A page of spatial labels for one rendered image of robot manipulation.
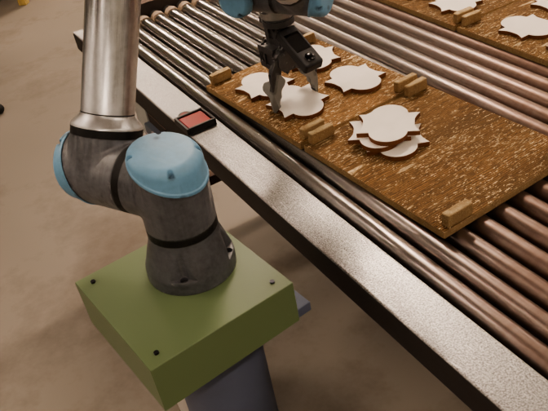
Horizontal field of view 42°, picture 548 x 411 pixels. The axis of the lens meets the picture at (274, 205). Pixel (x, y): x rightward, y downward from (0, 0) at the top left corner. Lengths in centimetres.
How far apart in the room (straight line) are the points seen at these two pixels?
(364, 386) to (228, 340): 114
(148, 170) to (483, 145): 70
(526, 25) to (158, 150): 113
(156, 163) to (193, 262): 17
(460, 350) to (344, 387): 117
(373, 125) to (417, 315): 49
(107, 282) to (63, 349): 139
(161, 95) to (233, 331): 92
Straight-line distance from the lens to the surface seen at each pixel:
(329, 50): 188
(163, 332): 112
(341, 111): 162
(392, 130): 146
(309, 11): 138
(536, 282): 119
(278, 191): 142
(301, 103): 164
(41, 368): 259
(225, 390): 132
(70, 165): 118
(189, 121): 170
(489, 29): 195
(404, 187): 135
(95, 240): 304
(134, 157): 108
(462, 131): 151
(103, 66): 114
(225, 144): 161
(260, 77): 180
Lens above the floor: 173
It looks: 36 degrees down
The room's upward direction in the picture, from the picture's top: 11 degrees counter-clockwise
